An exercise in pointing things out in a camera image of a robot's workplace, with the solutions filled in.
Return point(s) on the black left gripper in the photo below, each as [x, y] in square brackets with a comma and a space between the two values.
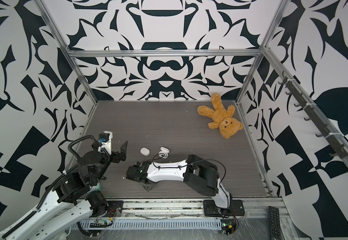
[114, 157]

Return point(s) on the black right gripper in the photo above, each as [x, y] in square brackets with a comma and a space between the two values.
[147, 189]

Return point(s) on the white earbud charging case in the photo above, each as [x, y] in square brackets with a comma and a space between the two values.
[164, 153]

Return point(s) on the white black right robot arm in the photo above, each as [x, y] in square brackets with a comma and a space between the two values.
[200, 175]

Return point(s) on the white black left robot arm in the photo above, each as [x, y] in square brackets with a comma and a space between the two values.
[73, 196]

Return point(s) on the green circuit board left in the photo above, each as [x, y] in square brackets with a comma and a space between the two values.
[102, 223]

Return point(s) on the green circuit board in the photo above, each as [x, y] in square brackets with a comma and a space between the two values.
[102, 223]
[229, 226]

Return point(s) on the green circuit board right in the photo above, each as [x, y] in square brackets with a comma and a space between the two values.
[229, 226]

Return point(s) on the brown teddy bear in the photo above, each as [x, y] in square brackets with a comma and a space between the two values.
[222, 118]

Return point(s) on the black remote control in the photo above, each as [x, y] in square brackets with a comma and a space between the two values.
[274, 223]

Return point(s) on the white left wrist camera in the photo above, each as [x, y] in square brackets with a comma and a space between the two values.
[105, 141]

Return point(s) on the aluminium mounting rail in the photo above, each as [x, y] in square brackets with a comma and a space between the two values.
[152, 209]

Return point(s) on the white slotted cable duct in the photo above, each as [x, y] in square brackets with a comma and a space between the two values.
[160, 224]

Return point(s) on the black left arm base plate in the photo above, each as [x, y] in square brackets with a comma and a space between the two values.
[114, 206]

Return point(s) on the black wall hook rack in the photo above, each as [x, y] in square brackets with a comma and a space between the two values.
[326, 131]

